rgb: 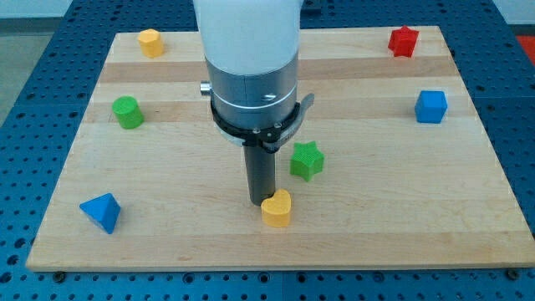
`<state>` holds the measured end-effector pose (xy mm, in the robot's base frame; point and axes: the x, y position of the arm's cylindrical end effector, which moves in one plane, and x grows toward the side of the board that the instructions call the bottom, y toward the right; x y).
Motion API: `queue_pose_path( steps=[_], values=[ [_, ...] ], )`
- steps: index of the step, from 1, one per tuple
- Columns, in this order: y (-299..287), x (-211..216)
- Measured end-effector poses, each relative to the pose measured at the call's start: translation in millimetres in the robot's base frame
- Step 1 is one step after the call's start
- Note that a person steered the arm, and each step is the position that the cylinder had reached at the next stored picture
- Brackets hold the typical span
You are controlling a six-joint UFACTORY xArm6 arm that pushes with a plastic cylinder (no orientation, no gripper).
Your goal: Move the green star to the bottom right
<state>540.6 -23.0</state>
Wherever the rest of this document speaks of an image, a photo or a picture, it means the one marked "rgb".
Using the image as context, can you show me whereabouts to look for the wooden board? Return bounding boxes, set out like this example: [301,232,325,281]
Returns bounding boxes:
[26,27,534,272]

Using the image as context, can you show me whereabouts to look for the black clamp ring with lever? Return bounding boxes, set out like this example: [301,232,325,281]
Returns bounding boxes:
[209,93,315,155]

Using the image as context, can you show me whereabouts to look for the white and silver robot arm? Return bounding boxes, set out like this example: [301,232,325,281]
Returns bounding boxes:
[193,0,303,130]

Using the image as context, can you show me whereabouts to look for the blue cube block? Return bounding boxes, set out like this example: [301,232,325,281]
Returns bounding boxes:
[415,90,448,124]

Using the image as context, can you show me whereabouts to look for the red star block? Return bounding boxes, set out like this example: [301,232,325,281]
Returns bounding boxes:
[388,25,420,58]

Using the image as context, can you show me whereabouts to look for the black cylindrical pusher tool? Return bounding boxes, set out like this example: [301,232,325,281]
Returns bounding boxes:
[243,146,276,207]

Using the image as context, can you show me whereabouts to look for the green cylinder block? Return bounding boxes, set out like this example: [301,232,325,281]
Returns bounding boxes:
[112,95,145,130]

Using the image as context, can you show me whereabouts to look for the blue triangular prism block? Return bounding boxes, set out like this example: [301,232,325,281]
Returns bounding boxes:
[79,193,121,234]

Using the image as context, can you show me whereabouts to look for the yellow heart block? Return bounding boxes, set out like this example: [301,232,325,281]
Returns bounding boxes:
[261,189,292,227]

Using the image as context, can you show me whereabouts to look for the yellow hexagon block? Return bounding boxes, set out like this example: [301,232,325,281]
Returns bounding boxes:
[137,28,164,58]

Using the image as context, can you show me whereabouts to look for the green star block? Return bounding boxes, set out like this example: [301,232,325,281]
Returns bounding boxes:
[290,141,324,181]

